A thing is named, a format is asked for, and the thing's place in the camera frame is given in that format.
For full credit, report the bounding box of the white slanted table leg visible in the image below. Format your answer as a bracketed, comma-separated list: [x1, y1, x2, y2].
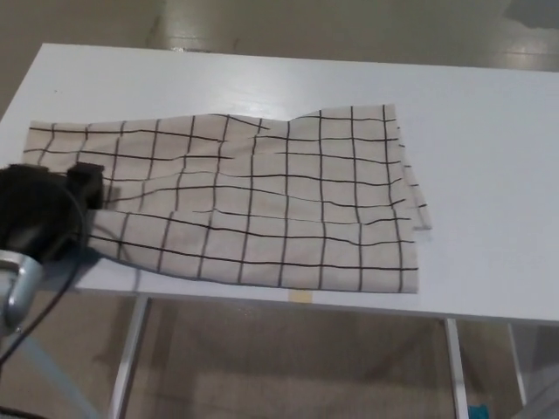
[108, 295, 152, 419]

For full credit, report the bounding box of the white thin table leg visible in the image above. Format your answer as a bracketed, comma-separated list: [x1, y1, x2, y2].
[506, 323, 528, 419]

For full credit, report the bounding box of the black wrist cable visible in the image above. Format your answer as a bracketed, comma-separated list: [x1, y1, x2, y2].
[0, 191, 88, 363]

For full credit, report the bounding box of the white thick table leg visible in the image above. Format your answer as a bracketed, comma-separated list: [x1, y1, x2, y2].
[445, 318, 468, 419]

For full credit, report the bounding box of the grey metal stand frame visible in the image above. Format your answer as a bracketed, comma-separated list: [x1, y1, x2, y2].
[0, 331, 100, 419]

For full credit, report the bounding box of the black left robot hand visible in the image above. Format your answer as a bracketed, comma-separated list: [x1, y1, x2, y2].
[0, 161, 106, 265]

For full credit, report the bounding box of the white black-checkered towel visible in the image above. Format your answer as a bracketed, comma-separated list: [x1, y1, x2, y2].
[21, 103, 434, 294]

